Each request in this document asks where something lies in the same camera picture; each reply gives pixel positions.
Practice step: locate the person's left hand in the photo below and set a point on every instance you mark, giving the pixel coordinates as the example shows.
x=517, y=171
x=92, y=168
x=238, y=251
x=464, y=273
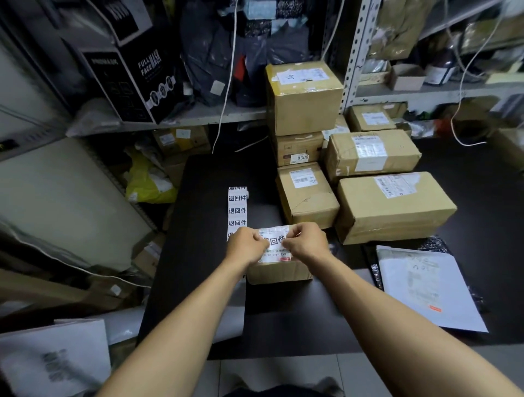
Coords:
x=243, y=247

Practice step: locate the person's right hand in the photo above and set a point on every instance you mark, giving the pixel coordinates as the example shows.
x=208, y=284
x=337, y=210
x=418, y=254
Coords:
x=311, y=243

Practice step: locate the person's right fingers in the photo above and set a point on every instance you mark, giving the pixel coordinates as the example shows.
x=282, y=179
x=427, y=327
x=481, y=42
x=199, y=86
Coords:
x=294, y=239

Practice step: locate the person's left fingers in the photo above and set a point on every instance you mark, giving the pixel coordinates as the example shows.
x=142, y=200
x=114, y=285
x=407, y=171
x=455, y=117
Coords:
x=260, y=241

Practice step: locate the white printed sticker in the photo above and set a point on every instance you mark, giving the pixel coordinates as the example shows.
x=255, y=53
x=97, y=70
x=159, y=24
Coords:
x=274, y=237

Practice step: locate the small cardboard parcel box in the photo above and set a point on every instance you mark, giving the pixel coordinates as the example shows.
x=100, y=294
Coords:
x=278, y=272

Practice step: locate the person's right forearm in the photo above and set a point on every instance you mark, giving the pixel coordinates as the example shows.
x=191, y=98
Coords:
x=393, y=327

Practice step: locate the person's left forearm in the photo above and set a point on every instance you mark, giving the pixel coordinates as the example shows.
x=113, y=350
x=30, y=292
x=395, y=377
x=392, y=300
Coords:
x=180, y=331

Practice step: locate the white sticker strip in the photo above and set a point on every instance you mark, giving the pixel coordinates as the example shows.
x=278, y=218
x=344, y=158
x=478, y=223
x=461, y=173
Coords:
x=237, y=208

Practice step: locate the dented cardboard box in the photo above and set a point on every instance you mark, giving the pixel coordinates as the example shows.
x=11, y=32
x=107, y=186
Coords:
x=307, y=200

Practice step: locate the flat cardboard box white tag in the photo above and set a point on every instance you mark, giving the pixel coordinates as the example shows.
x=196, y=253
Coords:
x=297, y=147

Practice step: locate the long cardboard box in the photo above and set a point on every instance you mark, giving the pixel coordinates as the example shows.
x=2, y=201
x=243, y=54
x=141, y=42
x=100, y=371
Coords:
x=393, y=212

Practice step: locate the cardboard box on floor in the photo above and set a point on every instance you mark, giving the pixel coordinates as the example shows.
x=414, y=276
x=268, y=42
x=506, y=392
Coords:
x=148, y=255

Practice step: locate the taped wide cardboard box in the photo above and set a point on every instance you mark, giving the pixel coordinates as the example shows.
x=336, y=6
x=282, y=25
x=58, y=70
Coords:
x=372, y=153

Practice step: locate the small taped parcel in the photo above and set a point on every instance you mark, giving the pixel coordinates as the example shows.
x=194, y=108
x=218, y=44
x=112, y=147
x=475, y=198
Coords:
x=336, y=127

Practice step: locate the yellow plastic bag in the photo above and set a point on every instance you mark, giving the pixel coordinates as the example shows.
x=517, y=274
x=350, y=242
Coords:
x=145, y=186

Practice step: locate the cardboard box with labels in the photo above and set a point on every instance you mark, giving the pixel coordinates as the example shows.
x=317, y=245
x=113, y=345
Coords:
x=182, y=139

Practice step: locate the large cube cardboard box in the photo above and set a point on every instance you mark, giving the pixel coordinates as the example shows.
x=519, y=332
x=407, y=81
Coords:
x=305, y=104

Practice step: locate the black patterned mailer bag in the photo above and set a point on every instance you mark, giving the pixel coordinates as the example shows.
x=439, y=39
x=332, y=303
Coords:
x=434, y=242

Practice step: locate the small flat cardboard box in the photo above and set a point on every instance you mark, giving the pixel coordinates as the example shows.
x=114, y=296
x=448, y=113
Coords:
x=370, y=119

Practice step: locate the white plastic mailer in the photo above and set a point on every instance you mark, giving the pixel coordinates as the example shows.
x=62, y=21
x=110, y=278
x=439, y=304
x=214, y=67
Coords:
x=430, y=290

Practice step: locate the person's dark clothing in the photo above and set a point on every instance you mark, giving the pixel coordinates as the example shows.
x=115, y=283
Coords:
x=282, y=390

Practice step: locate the pile of dark plastic bags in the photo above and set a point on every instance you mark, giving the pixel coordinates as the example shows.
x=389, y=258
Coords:
x=241, y=53

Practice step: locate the small open cardboard box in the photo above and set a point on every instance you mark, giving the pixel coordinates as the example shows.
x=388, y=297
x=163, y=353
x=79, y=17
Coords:
x=406, y=77

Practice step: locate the perforated metal shelf upright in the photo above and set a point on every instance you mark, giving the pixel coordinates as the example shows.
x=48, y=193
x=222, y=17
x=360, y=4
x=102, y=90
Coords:
x=358, y=53

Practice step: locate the black mask box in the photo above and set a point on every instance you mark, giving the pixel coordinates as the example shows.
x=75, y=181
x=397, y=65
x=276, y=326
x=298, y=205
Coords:
x=135, y=77

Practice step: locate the brown bottle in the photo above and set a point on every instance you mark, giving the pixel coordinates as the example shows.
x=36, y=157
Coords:
x=442, y=67

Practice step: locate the plain cardboard box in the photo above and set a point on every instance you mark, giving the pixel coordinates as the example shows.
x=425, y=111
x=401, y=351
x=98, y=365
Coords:
x=509, y=149

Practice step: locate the olive parcel bags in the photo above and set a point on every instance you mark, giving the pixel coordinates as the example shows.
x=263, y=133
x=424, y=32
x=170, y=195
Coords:
x=399, y=26

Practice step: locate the white paper bag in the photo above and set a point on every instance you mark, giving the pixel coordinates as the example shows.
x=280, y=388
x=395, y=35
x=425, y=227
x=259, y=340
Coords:
x=53, y=360

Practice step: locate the black and white box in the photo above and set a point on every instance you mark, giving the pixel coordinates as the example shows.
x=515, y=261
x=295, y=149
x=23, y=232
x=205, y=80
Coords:
x=120, y=16

